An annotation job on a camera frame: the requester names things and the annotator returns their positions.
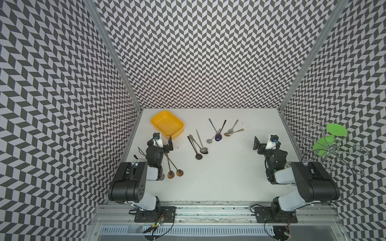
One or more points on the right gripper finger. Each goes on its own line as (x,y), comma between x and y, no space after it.
(274,138)
(257,144)

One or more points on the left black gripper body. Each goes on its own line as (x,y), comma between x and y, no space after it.
(165,148)

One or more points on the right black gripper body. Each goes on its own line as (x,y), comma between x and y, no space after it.
(262,149)

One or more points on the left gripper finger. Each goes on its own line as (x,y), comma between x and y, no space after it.
(156,136)
(170,143)

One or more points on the yellow plastic storage box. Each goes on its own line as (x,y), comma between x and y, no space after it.
(168,124)

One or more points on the plain silver spoon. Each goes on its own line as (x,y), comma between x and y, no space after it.
(201,143)

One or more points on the purple iridescent spoon dark handle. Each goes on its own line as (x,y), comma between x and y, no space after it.
(218,136)

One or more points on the ornate silver gold spoon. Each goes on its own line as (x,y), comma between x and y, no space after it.
(196,142)

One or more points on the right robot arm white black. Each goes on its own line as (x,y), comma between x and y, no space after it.
(313,183)

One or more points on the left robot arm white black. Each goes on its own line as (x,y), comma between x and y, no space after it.
(129,183)

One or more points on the bronze spoon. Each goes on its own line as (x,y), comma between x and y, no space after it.
(171,174)

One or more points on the black spoon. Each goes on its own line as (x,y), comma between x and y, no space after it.
(198,156)

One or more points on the silver patterned spoon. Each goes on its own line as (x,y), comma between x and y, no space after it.
(209,141)

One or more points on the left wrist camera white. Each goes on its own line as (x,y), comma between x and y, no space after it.
(158,143)

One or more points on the copper spoon long handle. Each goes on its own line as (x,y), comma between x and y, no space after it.
(179,171)

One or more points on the silver ornate handle spoon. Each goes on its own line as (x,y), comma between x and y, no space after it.
(232,128)

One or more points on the rainbow handle purple spoon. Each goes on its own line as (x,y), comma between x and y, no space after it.
(212,125)

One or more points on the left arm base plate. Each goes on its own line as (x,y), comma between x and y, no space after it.
(168,212)

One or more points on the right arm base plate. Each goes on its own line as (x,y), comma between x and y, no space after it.
(271,216)

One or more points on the aluminium front rail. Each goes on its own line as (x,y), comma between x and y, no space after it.
(214,213)

